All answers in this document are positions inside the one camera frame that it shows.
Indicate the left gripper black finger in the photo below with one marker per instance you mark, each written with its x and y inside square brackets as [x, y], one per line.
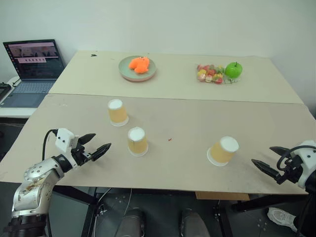
[86, 138]
[101, 151]

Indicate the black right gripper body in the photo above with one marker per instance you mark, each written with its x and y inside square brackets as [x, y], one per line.
[291, 171]

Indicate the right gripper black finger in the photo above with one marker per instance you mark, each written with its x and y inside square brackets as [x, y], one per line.
[265, 169]
[279, 149]

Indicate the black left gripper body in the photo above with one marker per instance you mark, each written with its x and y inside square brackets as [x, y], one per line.
[80, 155]

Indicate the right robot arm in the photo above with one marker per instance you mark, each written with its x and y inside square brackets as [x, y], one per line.
[312, 185]

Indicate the yellow paper cup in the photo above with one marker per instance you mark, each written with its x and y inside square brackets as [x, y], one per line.
[137, 143]
[223, 151]
[118, 113]

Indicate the dark trouser leg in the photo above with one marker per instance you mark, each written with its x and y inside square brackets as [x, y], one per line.
[307, 214]

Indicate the white sneaker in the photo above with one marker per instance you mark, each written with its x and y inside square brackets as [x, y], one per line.
[281, 217]

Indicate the brown cardboard piece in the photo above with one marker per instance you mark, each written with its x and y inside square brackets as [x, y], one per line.
[222, 195]

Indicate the dark rounded shape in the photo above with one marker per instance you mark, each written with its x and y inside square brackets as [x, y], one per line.
[130, 222]
[193, 222]

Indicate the green round plate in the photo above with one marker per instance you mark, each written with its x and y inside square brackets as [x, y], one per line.
[124, 70]

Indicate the open grey laptop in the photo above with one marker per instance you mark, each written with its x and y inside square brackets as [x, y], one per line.
[32, 74]

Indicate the orange plush toy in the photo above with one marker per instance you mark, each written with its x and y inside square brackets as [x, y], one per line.
[139, 65]

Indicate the green toy apple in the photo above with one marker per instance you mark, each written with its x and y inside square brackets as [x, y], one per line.
[233, 70]

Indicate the black device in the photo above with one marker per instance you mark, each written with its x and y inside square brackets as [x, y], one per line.
[3, 90]

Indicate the clear bag of colourful candies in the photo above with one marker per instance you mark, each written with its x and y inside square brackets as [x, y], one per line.
[209, 73]

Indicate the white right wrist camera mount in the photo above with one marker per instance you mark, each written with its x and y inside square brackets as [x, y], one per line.
[306, 160]

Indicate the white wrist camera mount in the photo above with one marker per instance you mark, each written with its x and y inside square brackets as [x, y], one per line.
[306, 160]
[63, 142]

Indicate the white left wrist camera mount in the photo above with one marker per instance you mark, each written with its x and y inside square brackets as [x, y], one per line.
[63, 142]

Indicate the black table frame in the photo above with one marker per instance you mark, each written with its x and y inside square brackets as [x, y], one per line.
[84, 197]

